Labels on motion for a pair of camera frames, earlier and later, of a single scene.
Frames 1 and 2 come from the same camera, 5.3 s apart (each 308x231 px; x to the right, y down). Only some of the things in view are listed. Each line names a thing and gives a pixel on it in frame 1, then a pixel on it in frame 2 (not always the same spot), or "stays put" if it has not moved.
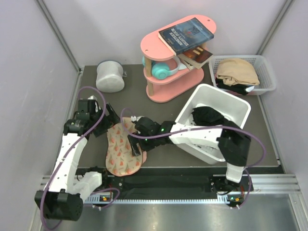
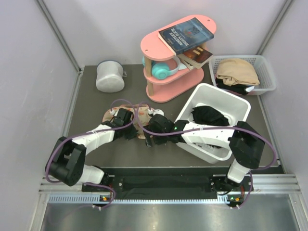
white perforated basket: [267, 83] stays put
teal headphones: [160, 71] stays put
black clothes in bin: [207, 116] stays put
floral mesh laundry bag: [120, 160] → [141, 112]
